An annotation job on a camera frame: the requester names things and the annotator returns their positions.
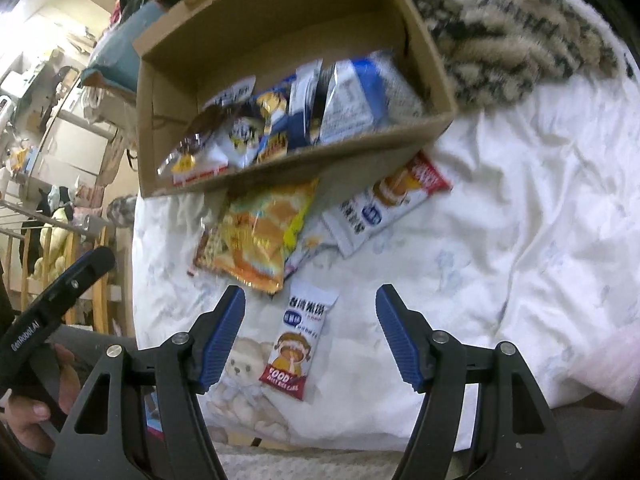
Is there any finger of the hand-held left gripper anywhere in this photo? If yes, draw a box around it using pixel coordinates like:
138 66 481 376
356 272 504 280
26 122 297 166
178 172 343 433
34 246 117 327

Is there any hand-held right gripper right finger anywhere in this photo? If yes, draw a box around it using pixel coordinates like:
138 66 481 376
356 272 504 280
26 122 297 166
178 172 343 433
375 284 571 480

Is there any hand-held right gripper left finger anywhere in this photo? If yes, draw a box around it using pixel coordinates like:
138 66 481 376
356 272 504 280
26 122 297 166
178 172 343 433
45 284 247 480

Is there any white red rice cake packet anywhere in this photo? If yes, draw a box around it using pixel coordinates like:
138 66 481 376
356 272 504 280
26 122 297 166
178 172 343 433
320 150 453 259
258 280 340 402

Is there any dark brown snack packet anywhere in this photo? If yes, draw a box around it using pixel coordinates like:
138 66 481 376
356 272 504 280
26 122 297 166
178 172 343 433
157 105 231 186

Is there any white blue snack packet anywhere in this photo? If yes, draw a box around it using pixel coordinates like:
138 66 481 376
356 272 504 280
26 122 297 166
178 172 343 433
320 52 426 143

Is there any dark blue snack packet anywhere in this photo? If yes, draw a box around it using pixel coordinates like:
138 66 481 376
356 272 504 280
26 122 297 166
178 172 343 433
289 59 323 148

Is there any brown cardboard box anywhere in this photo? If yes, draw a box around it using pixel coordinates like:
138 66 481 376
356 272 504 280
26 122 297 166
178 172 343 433
131 0 458 198

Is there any person's left hand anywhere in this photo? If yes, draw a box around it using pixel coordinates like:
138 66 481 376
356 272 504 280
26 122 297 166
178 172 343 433
0 344 82 456

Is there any yellow plush toy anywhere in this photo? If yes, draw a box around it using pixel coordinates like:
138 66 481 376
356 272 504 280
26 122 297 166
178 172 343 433
30 207 73 281

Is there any white kitchen cabinet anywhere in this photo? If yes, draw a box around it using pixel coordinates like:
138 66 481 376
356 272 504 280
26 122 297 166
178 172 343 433
37 105 121 191

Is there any cream fleece cloth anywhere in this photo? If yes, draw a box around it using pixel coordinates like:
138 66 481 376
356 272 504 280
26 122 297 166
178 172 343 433
215 447 416 480

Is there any dark grey cloth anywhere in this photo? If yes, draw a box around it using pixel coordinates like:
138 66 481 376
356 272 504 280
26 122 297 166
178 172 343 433
550 400 628 480

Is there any pink blanket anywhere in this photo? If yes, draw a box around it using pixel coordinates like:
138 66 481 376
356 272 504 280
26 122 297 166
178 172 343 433
575 320 640 406

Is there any patterned fleece blanket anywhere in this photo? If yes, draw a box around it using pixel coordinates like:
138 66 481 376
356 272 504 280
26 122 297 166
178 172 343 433
387 0 621 111

